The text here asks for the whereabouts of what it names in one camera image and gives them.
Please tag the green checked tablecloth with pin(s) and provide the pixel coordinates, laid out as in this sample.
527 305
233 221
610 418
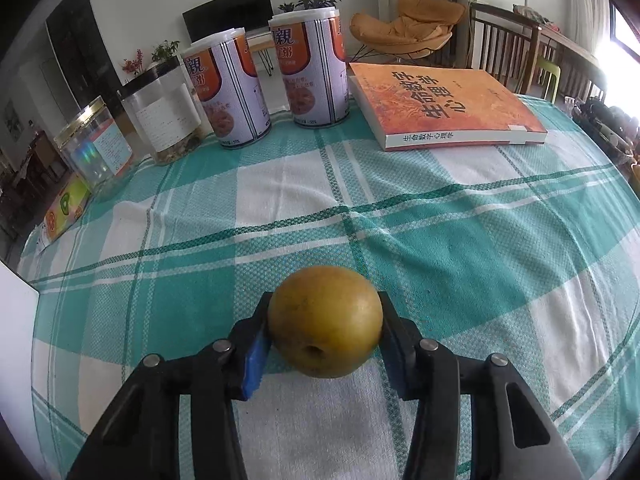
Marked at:
325 220

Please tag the brown pear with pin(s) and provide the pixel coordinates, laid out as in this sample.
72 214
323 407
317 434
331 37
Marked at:
325 322

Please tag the wooden table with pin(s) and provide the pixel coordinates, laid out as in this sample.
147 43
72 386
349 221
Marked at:
575 55

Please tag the small potted plant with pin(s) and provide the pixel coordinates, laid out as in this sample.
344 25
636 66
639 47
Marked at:
286 7

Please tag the colourful flat box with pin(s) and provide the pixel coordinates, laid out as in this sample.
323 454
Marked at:
65 210

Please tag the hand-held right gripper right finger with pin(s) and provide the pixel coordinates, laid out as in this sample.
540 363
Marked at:
395 360

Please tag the clear jar with white label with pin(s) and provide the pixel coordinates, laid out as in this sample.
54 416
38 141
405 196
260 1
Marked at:
160 115

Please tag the clear plastic jar gold lid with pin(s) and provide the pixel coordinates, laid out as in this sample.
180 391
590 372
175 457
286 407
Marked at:
95 145

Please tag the black television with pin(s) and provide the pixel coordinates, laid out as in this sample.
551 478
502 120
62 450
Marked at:
225 12

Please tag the wooden chair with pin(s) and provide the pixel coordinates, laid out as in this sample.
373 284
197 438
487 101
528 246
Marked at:
500 45

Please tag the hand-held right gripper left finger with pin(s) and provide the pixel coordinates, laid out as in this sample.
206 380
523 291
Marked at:
255 360

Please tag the orange book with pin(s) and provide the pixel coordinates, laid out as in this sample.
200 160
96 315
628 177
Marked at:
440 105

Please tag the white board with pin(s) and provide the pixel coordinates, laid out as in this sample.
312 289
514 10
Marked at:
17 340

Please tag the orange lounge chair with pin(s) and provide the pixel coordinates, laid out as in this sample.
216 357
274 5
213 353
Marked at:
405 25

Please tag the red flower plant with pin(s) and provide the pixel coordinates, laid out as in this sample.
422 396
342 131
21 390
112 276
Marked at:
134 62

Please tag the white orange-print can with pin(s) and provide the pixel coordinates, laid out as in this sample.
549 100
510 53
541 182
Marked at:
310 70
225 90

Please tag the leafy green plant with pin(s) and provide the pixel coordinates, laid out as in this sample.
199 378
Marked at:
165 51

